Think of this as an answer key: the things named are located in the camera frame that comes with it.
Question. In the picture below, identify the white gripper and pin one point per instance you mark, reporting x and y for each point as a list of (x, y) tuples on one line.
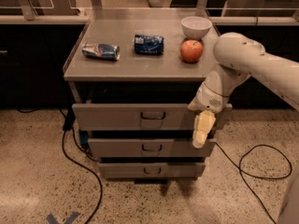
[(209, 99)]

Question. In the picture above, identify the grey top drawer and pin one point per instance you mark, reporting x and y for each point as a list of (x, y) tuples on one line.
[(134, 117)]

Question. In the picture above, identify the grey drawer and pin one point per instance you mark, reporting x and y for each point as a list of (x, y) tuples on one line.
[(134, 117), (151, 170), (145, 148)]

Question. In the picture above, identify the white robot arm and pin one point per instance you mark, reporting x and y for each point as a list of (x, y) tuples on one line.
[(238, 59)]

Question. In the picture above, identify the grey drawer cabinet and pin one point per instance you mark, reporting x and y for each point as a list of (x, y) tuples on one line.
[(139, 78)]

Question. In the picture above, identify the grey middle drawer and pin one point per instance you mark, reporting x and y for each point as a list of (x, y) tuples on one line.
[(145, 148)]

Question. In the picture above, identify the grey bottom drawer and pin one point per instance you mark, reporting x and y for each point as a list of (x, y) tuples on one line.
[(151, 170)]

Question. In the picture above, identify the red apple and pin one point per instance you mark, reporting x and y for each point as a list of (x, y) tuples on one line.
[(191, 51)]

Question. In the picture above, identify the crushed blue pepsi can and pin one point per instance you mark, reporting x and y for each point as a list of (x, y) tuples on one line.
[(149, 44)]

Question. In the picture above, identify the white bowl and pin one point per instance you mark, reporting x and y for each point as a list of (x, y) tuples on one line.
[(196, 28)]

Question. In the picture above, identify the crushed silver blue can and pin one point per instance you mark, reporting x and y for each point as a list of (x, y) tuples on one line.
[(101, 51)]

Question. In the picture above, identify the blue tape floor mark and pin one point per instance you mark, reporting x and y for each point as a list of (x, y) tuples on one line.
[(52, 219)]

